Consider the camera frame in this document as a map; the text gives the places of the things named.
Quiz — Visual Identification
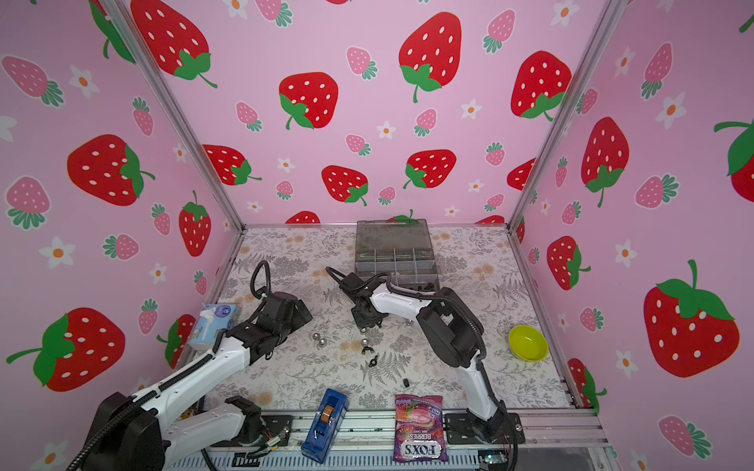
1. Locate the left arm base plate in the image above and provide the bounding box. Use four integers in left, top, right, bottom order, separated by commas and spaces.
234, 415, 294, 447

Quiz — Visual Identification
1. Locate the purple Fox's candy bag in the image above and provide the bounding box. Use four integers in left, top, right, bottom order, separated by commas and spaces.
393, 394, 449, 463

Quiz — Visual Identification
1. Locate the grey plastic compartment organizer box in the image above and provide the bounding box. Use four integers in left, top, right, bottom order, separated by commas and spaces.
353, 216, 440, 292

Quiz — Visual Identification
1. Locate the yellow green bowl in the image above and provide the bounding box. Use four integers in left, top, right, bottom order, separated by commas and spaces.
509, 325, 549, 362

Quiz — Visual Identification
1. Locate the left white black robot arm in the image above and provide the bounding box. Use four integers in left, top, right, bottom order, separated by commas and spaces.
69, 292, 312, 470

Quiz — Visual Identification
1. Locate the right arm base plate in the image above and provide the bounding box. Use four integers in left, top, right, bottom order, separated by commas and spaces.
444, 412, 526, 445

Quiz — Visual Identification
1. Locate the blue white tissue pack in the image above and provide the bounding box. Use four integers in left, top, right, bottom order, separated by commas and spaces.
188, 304, 240, 351

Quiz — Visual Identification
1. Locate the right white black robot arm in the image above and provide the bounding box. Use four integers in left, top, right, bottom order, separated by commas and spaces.
326, 267, 516, 443

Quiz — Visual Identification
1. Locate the blue rectangular plastic box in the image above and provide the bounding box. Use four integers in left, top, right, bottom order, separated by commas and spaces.
302, 389, 350, 464

